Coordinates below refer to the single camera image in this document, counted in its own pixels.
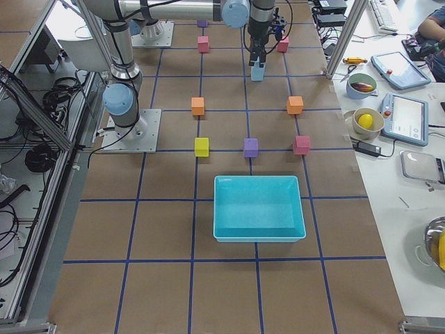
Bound cyan plastic tray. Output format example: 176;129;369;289
213;175;307;243

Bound blue bowl with fruit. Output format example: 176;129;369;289
346;73;377;100

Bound white keyboard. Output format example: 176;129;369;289
368;0;398;33

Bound orange foam block right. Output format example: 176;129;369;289
191;97;205;116

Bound digital kitchen scale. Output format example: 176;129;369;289
400;150;444;184

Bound black power adapter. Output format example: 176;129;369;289
353;141;381;157

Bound pink foam block right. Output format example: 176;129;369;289
197;35;210;54

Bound teach pendant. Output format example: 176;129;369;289
380;93;429;147
371;51;431;90

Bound beige bowl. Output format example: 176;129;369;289
352;108;385;140

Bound purple foam block near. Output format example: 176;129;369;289
196;19;209;28

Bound steel bowl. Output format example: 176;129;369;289
414;216;444;273

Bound teach pendant far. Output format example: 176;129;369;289
371;51;431;90

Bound purple foam block far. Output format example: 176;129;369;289
243;138;259;158

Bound gold yellow tool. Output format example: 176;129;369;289
342;57;368;65

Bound orange foam block left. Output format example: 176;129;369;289
286;96;304;115

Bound light blue foam block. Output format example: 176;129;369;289
250;61;266;81

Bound yellow lemon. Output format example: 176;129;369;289
357;113;373;130

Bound yellow foam block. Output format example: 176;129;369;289
194;137;210;157

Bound teach pendant near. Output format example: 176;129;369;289
380;93;429;147

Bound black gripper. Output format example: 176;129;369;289
248;0;275;67

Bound orange foam block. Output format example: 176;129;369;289
286;96;304;115
191;97;205;116

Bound purple foam block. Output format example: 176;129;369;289
196;19;209;28
243;138;259;158

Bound person forearm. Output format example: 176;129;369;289
418;6;444;41

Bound magenta foam block far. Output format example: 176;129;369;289
293;136;312;155

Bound aluminium frame post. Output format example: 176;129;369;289
325;0;368;79

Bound pink foam block left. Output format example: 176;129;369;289
276;36;289;53

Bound scissors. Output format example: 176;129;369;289
341;64;357;82

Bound pink foam block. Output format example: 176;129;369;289
276;36;289;53
197;35;210;54

